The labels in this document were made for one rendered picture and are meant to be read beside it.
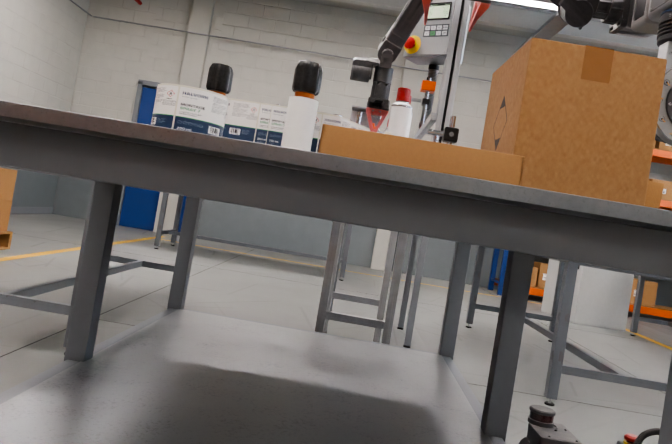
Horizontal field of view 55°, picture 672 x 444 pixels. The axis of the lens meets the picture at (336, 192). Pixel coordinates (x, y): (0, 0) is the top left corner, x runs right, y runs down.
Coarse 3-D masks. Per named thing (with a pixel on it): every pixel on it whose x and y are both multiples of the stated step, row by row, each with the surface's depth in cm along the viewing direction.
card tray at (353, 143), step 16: (336, 128) 83; (320, 144) 83; (336, 144) 83; (352, 144) 83; (368, 144) 83; (384, 144) 83; (400, 144) 82; (416, 144) 82; (432, 144) 82; (448, 144) 82; (368, 160) 83; (384, 160) 82; (400, 160) 82; (416, 160) 82; (432, 160) 82; (448, 160) 82; (464, 160) 82; (480, 160) 82; (496, 160) 82; (512, 160) 82; (464, 176) 82; (480, 176) 82; (496, 176) 82; (512, 176) 82
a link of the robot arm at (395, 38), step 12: (420, 0) 184; (432, 0) 185; (408, 12) 185; (420, 12) 185; (396, 24) 187; (408, 24) 187; (396, 36) 188; (408, 36) 188; (384, 48) 189; (396, 48) 189
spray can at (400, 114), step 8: (400, 88) 158; (408, 88) 158; (400, 96) 158; (408, 96) 158; (392, 104) 159; (400, 104) 157; (408, 104) 158; (392, 112) 158; (400, 112) 157; (408, 112) 157; (392, 120) 158; (400, 120) 157; (408, 120) 158; (392, 128) 157; (400, 128) 157; (408, 128) 158
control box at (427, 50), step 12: (444, 0) 203; (420, 24) 207; (432, 24) 204; (420, 36) 206; (444, 36) 201; (420, 48) 206; (432, 48) 203; (444, 48) 200; (420, 60) 210; (432, 60) 208; (444, 60) 205
